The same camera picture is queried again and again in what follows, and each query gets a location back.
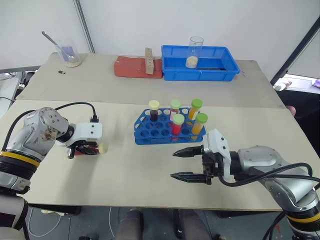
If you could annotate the metal stirring spoon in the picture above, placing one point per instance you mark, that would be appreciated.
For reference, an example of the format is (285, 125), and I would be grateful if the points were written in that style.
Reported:
(50, 38)

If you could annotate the purple object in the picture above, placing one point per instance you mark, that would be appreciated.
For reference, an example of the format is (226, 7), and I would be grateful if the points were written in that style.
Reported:
(317, 83)

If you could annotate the green-capped red test tube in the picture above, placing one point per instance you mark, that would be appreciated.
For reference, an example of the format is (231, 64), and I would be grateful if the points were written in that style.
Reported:
(175, 103)

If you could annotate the tall clear glass beaker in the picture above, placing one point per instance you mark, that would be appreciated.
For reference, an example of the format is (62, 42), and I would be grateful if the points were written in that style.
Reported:
(192, 61)

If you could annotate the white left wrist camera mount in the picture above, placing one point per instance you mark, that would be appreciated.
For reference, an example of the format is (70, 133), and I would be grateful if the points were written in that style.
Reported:
(87, 131)

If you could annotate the pale-capped brown-red test tube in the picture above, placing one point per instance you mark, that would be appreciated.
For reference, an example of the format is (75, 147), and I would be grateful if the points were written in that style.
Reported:
(103, 148)

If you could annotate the dark rounded shape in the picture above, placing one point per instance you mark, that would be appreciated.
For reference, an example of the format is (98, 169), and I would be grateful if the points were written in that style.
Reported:
(132, 225)

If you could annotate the corrugated metal pole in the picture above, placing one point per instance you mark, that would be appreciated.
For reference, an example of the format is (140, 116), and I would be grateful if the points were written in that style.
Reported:
(85, 25)

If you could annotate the black diagonal frame bar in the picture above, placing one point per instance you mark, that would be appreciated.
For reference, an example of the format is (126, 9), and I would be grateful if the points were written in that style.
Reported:
(297, 50)

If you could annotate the green-capped yellow test tube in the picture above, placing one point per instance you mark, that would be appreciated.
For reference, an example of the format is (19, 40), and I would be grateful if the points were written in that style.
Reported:
(201, 118)

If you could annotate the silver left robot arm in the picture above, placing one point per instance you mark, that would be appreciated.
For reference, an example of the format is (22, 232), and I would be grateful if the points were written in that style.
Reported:
(37, 135)

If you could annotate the wooden block with holes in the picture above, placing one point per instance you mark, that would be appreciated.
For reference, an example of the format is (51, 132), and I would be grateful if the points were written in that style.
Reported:
(149, 66)

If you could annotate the small black clip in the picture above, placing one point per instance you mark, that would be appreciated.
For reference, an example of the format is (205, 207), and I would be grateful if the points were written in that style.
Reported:
(61, 72)

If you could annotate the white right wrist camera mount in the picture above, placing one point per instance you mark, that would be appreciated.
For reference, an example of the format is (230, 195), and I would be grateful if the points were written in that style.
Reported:
(217, 143)

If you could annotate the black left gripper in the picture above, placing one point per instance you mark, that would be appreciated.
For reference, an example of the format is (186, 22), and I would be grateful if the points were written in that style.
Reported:
(70, 152)

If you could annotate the grey metal cart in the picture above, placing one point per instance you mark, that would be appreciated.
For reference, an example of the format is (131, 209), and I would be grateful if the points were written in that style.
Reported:
(15, 77)

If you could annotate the blue plastic bin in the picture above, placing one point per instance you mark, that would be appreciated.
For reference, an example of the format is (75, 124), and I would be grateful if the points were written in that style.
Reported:
(200, 75)

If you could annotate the pinkish round knob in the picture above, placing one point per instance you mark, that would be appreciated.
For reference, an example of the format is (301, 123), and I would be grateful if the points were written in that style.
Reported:
(291, 110)

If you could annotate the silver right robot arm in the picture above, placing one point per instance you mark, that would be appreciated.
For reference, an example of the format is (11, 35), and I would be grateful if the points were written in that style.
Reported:
(262, 157)

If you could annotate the pink and white object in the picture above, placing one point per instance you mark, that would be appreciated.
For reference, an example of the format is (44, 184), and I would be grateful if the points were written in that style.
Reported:
(281, 86)

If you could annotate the wide clear glass beaker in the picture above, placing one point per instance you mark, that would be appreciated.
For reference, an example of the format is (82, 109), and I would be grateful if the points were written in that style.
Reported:
(72, 61)

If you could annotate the blue test tube rack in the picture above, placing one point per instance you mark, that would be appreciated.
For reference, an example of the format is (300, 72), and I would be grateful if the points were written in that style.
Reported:
(150, 135)

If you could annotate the yellow-capped dark red test tube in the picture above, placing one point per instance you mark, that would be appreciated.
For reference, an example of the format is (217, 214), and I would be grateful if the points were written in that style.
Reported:
(153, 105)

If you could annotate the light-green-capped red test tube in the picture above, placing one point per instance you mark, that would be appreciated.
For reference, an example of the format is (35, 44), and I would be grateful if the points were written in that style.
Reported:
(178, 119)

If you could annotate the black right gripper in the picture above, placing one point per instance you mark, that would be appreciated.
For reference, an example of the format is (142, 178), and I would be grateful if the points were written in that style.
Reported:
(211, 162)

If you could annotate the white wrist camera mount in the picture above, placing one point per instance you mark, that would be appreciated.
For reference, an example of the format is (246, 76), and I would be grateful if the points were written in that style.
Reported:
(217, 143)
(87, 131)

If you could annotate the green-capped orange test tube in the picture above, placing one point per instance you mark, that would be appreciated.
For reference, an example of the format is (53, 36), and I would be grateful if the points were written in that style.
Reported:
(196, 103)

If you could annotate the red brick block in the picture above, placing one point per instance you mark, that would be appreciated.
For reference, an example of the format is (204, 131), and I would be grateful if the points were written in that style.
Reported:
(130, 67)

